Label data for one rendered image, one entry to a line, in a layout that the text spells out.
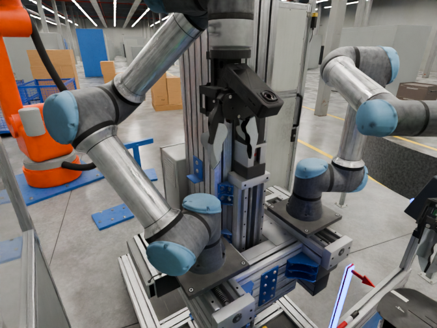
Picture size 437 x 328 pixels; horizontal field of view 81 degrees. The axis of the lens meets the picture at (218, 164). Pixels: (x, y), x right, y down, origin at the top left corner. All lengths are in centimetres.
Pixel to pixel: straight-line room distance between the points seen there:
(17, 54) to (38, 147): 713
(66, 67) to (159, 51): 724
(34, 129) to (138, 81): 298
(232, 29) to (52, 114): 46
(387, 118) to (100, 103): 65
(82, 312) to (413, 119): 216
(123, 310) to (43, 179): 223
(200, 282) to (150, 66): 62
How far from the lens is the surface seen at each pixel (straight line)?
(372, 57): 99
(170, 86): 763
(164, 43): 65
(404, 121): 63
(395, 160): 261
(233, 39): 44
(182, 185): 119
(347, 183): 110
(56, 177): 385
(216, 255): 85
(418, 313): 73
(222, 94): 45
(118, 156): 67
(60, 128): 70
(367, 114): 62
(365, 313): 113
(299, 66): 258
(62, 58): 784
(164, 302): 187
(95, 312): 223
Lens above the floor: 169
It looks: 25 degrees down
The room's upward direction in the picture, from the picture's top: straight up
